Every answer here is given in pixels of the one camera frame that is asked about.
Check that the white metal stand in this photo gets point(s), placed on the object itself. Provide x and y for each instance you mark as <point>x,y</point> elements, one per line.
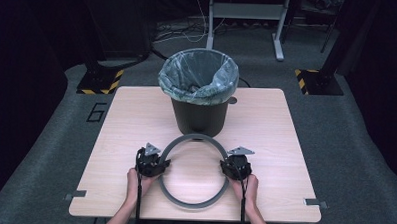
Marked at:
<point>245,10</point>

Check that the grey table grommet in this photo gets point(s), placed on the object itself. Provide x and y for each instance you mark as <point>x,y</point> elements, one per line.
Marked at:
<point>233,100</point>

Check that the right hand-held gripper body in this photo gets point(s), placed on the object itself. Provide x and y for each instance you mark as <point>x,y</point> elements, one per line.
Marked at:
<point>240,167</point>

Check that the person's left hand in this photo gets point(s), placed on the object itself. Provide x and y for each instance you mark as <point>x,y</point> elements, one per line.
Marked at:
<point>133,188</point>

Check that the translucent trash bag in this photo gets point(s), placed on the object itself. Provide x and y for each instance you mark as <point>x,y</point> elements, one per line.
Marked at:
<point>184,69</point>

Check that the black striped stand base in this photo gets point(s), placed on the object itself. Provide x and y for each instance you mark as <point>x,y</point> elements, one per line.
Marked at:
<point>321,83</point>
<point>97,80</point>

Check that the grey table bracket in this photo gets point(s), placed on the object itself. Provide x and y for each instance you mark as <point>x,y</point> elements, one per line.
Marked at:
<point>75,195</point>
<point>316,202</point>

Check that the person's right hand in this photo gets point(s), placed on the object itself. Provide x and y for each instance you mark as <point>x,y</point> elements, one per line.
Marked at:
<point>250,194</point>

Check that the dark curtain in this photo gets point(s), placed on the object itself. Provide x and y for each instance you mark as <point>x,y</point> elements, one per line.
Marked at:
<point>384,81</point>
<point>20,85</point>

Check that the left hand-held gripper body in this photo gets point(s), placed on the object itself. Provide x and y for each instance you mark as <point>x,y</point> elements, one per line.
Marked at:
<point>146,162</point>

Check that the black ribbed trash bin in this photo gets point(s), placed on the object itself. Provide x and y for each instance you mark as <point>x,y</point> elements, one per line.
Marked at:
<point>199,117</point>

